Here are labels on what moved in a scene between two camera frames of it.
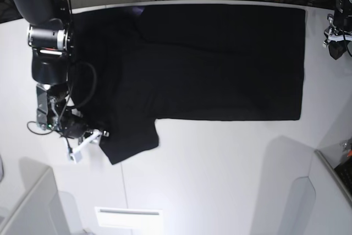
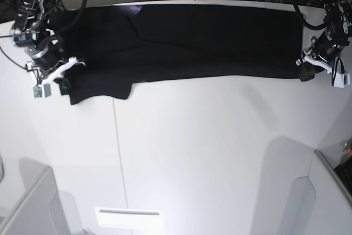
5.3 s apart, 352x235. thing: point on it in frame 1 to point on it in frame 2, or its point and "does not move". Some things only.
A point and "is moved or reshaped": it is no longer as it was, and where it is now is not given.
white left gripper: x=95 y=138 to x=64 y=83
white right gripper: x=338 y=43 to x=311 y=66
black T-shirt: x=132 y=66 is moved or reshaped
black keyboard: x=345 y=170 does not move
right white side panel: x=333 y=214 does not move
